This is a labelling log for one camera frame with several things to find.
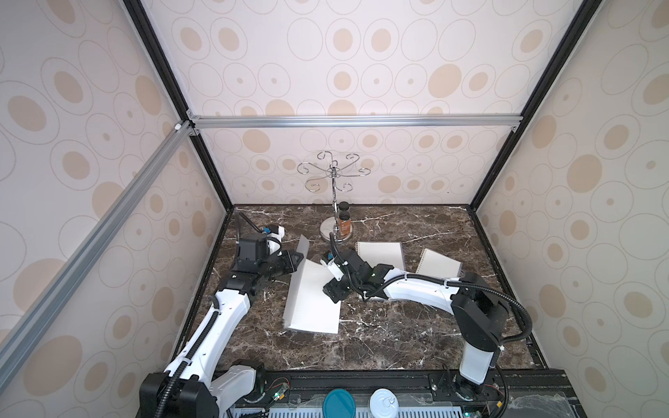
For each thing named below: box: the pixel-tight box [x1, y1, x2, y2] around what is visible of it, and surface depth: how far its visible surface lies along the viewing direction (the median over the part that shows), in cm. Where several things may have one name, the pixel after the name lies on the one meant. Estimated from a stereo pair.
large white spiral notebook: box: [282, 234, 341, 335], surface depth 86 cm
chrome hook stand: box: [297, 150, 372, 243], surface depth 91 cm
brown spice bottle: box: [338, 210, 352, 237], surface depth 105 cm
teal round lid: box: [322, 388, 357, 418], surface depth 66 cm
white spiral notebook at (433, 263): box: [415, 248, 464, 279], surface depth 103 cm
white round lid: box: [369, 388, 399, 418], surface depth 68 cm
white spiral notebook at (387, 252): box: [355, 241, 406, 271], surface depth 106 cm
